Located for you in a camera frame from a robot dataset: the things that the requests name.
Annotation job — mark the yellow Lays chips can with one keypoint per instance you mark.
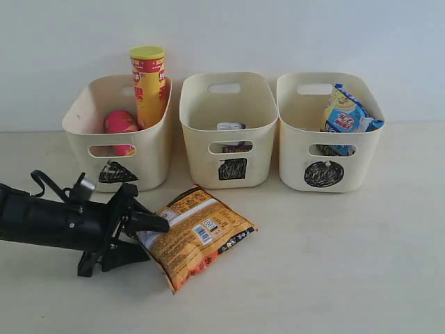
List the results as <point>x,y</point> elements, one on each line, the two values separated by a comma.
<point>149,83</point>

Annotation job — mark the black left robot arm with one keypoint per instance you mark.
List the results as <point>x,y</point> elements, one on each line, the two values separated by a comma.
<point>31,220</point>

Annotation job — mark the cream bin with square mark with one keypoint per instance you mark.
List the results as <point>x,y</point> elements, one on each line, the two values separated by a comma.
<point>211,98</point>

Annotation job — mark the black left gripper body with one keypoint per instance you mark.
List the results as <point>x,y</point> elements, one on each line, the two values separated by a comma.
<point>95,221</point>

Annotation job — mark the orange instant noodle packet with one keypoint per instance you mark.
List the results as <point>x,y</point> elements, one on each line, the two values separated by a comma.
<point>202,228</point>

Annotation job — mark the purple small carton box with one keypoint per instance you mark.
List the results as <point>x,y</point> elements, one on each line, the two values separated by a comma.
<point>237,148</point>

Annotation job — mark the cream bin with circle mark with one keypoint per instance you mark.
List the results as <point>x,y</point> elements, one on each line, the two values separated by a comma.
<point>310,157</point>

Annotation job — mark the pink Lays chips can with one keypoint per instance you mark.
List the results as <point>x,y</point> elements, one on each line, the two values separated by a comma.
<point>121,121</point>

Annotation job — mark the blue white milk carton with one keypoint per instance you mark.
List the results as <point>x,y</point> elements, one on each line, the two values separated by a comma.
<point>228,126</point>

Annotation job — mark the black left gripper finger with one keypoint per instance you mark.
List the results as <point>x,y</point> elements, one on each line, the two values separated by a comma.
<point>118,253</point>
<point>140,219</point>

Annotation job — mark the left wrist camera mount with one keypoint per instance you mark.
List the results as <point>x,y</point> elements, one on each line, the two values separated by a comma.
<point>81,191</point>

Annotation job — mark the cream bin with triangle mark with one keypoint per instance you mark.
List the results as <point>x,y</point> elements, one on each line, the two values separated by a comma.
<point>141,158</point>

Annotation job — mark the blue instant noodle packet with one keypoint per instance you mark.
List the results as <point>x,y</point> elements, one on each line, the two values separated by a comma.
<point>345,114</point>

